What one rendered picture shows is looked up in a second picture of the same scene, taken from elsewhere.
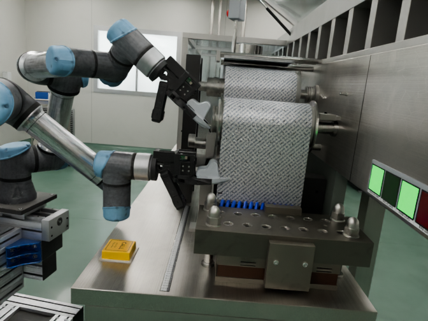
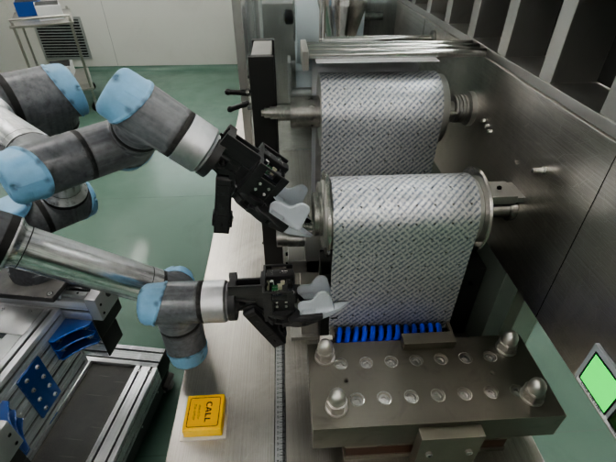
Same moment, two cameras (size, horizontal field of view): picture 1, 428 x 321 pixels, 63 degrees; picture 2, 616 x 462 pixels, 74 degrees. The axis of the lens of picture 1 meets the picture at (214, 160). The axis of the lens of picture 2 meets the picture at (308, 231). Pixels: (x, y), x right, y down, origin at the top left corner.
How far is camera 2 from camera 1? 51 cm
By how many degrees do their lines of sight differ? 25
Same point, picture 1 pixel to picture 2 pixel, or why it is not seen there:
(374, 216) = not seen: hidden behind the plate
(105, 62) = (109, 153)
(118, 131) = (150, 45)
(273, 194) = (412, 312)
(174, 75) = (240, 163)
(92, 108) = (105, 13)
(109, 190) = (172, 342)
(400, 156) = not seen: outside the picture
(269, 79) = (397, 102)
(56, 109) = not seen: hidden behind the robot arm
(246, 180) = (372, 301)
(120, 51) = (131, 137)
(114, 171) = (173, 322)
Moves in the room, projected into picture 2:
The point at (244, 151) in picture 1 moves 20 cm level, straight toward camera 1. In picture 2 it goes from (370, 268) to (384, 370)
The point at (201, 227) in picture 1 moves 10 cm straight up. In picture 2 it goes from (321, 423) to (323, 386)
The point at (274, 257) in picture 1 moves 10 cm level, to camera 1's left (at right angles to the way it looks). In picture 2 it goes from (427, 450) to (364, 454)
